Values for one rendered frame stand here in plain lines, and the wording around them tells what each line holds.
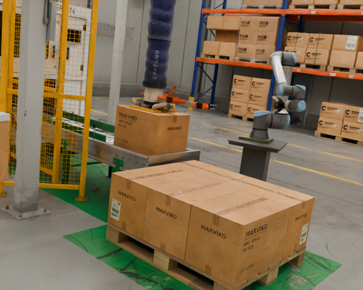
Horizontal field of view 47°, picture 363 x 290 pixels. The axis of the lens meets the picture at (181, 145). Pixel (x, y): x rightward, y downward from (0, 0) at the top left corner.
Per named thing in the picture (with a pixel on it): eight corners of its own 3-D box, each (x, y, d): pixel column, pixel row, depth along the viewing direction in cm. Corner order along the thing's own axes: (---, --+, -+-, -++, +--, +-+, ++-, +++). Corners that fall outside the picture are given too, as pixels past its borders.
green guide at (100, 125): (54, 115, 547) (55, 108, 546) (61, 115, 555) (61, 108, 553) (137, 140, 446) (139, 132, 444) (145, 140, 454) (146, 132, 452)
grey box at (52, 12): (37, 39, 349) (38, 2, 344) (42, 39, 353) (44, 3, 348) (49, 40, 337) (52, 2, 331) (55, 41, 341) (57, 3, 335)
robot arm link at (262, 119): (250, 126, 421) (253, 109, 418) (267, 128, 422) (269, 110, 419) (254, 128, 406) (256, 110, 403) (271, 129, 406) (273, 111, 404)
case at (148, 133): (113, 145, 412) (116, 105, 405) (143, 142, 442) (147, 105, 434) (155, 160, 373) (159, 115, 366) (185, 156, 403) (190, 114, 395)
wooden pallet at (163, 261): (105, 239, 331) (106, 221, 328) (187, 214, 406) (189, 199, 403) (230, 309, 255) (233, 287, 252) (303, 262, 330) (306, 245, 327)
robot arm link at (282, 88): (268, 48, 400) (279, 87, 349) (281, 49, 400) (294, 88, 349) (265, 58, 407) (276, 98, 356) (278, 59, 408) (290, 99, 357)
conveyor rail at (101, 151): (12, 128, 508) (12, 113, 504) (16, 128, 512) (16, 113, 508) (144, 179, 362) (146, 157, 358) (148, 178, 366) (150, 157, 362)
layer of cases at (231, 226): (107, 221, 328) (111, 172, 320) (189, 199, 402) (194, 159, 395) (233, 287, 252) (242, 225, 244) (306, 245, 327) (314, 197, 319)
